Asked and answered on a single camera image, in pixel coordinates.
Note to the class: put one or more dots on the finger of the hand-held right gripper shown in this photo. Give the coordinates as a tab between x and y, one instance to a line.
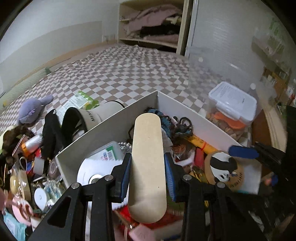
274	180
242	152

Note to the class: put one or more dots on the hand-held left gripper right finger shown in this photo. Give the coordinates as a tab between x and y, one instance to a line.
170	178

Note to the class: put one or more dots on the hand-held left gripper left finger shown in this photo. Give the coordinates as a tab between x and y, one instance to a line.
126	178

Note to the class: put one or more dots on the wooden oblong lid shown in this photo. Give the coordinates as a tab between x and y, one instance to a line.
148	166

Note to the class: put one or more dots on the round wooden panda disc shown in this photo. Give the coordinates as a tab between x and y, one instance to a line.
222	169

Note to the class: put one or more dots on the gold metal clip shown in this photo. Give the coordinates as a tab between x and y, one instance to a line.
200	175

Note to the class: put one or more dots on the white storage box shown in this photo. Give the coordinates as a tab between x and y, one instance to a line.
111	132

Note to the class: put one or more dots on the clear food container white lid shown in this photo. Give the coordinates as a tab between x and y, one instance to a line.
231	99

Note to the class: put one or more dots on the green and white packet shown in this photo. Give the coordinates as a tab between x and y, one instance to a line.
109	151

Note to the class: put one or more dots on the orange plastic scoop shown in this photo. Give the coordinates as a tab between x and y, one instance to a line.
227	121

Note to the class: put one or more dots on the white round disc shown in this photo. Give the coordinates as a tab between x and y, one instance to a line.
92	169

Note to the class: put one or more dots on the red packet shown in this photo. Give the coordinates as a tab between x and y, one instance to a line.
200	158

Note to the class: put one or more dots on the yellow long box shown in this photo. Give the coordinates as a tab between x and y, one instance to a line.
201	143

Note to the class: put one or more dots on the blue black knitted scrunchie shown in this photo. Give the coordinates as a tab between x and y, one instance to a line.
171	121

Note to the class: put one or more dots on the pink small box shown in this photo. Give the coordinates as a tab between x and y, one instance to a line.
142	233

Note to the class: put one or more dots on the black and white cap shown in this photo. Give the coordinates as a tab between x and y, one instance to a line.
97	115

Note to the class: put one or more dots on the blue patterned plastic bag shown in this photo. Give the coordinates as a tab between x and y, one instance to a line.
54	188

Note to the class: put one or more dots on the clear tape in plastic bag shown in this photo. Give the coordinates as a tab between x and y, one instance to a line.
53	170

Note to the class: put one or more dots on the clear plastic bin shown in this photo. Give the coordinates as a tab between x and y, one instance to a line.
231	67

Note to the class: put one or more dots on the white tape roll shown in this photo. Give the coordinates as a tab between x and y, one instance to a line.
41	198

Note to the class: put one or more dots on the grey tape roll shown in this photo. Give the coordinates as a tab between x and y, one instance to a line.
38	165

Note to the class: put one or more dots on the green printed snack packet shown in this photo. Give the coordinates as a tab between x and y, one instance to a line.
79	100

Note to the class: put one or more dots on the orange and white tube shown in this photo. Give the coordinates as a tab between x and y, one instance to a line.
31	144

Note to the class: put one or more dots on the pink bunny stand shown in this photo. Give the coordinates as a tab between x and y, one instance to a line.
22	208

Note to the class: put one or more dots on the purple plush toy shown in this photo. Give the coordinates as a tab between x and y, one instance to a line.
31	110

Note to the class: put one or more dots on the brown furry hair clip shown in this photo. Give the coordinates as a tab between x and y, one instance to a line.
13	139

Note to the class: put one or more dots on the blue wet wipes pack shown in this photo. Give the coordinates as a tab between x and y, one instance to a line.
13	228

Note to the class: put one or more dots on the wooden closet shelf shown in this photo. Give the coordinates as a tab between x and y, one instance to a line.
185	27

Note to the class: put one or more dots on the green bolster pillow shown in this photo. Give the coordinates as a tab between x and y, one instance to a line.
23	85

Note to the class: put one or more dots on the white headboard panel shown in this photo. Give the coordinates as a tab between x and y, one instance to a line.
46	44

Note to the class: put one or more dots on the pile of folded clothes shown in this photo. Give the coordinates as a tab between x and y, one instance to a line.
152	20

